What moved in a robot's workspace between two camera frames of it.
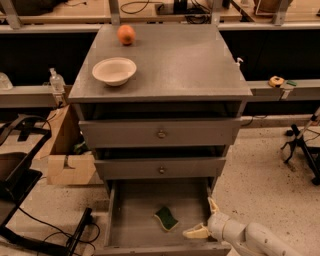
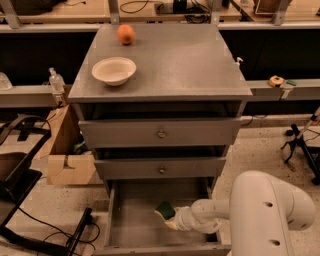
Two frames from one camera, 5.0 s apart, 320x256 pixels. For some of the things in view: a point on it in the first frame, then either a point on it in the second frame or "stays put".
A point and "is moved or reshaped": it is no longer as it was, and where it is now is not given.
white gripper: x=217 y=224 → x=181 y=219
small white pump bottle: x=237 y=65 stays put
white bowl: x=114 y=71 stays put
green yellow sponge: x=166 y=217 is moved or reshaped
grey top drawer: x=159 y=132 stays put
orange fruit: x=126 y=34 stays put
